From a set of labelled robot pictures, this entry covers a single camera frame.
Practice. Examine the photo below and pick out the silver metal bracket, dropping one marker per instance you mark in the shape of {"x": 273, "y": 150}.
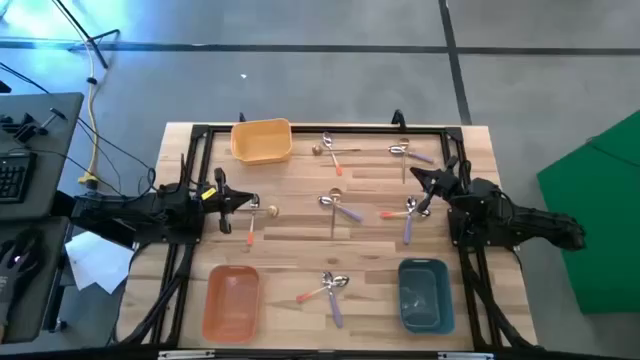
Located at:
{"x": 186, "y": 355}
{"x": 465, "y": 356}

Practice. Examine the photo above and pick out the yellow tag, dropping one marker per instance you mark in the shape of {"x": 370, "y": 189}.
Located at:
{"x": 209, "y": 193}

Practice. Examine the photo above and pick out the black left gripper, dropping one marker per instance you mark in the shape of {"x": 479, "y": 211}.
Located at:
{"x": 220, "y": 200}

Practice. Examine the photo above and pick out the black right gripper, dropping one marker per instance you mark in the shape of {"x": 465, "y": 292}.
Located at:
{"x": 442, "y": 185}

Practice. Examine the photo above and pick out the gold spoon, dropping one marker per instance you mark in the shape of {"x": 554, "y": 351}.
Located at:
{"x": 404, "y": 141}
{"x": 272, "y": 210}
{"x": 335, "y": 192}

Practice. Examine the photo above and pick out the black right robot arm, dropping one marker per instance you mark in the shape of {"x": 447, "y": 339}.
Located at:
{"x": 500, "y": 210}

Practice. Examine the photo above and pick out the black desk foot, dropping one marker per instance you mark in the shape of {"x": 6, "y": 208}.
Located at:
{"x": 62, "y": 202}

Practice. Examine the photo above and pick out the orange plastic bin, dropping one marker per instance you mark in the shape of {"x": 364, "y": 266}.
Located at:
{"x": 230, "y": 305}

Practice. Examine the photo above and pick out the black tripod stand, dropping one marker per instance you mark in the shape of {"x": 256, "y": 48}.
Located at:
{"x": 85, "y": 36}

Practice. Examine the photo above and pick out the green board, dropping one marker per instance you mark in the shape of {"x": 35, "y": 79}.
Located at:
{"x": 600, "y": 225}

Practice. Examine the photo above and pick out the white paper sheet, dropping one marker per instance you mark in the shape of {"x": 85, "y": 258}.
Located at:
{"x": 95, "y": 265}

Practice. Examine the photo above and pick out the black table clamp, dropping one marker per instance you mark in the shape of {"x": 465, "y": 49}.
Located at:
{"x": 242, "y": 118}
{"x": 398, "y": 119}

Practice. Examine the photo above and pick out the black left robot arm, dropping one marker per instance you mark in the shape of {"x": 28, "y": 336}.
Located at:
{"x": 150, "y": 210}

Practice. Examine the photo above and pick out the teal plastic bin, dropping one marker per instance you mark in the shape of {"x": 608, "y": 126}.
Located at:
{"x": 425, "y": 300}

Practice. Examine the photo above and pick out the black desk clamp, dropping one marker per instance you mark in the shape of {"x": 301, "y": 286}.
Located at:
{"x": 25, "y": 131}

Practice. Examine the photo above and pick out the black keyboard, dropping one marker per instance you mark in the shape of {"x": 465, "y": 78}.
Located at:
{"x": 15, "y": 177}

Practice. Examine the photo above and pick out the black aluminium table frame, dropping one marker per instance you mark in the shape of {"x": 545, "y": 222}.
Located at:
{"x": 325, "y": 129}

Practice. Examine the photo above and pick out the dark grey desk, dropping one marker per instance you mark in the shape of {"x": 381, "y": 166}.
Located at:
{"x": 50, "y": 300}
{"x": 50, "y": 165}

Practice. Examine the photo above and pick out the yellow plastic bin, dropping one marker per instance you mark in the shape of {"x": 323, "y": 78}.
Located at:
{"x": 260, "y": 142}

